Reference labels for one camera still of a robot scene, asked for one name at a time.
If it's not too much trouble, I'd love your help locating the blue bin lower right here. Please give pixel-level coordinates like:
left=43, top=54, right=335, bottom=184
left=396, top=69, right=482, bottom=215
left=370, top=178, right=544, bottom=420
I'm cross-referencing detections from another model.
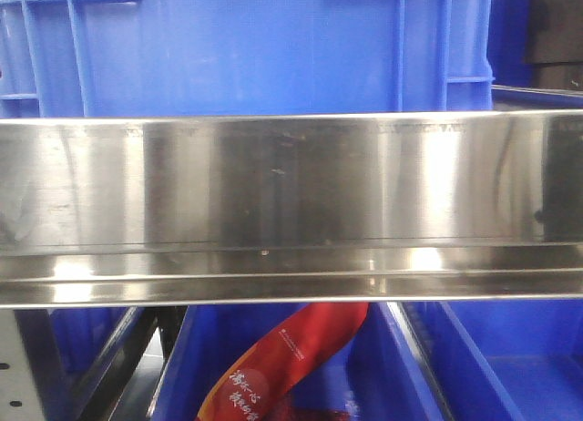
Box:
left=404, top=300, right=582, bottom=420

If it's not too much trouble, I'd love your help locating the white perforated shelf upright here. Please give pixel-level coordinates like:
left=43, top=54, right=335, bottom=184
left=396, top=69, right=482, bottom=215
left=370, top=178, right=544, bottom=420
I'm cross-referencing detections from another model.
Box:
left=1, top=310, right=45, bottom=420

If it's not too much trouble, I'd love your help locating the blue bin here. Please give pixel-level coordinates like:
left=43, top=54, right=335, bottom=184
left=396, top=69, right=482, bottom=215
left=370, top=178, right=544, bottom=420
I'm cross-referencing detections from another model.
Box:
left=404, top=300, right=582, bottom=420
left=152, top=303, right=443, bottom=420
left=49, top=307, right=127, bottom=374

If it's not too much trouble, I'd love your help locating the red printed bag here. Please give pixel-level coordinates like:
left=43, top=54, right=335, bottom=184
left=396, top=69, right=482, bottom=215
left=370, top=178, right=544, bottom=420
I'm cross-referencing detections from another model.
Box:
left=196, top=303, right=369, bottom=420

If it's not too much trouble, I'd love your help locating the blue bin lower middle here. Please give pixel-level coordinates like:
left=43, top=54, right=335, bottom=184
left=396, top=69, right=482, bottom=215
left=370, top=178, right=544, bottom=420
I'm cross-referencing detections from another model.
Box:
left=152, top=303, right=443, bottom=420

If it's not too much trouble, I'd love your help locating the stainless steel shelf edge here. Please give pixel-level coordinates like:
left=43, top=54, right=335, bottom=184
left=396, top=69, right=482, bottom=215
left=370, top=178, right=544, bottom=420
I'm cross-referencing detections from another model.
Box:
left=1, top=110, right=582, bottom=309

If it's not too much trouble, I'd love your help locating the blue bin lower left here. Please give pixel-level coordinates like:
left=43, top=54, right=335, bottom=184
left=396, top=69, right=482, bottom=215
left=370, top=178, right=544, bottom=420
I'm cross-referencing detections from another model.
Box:
left=49, top=307, right=127, bottom=374

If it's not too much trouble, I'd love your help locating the large blue crate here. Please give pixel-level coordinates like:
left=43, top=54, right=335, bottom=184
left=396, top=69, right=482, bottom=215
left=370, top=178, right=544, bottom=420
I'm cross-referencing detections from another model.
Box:
left=1, top=0, right=493, bottom=118

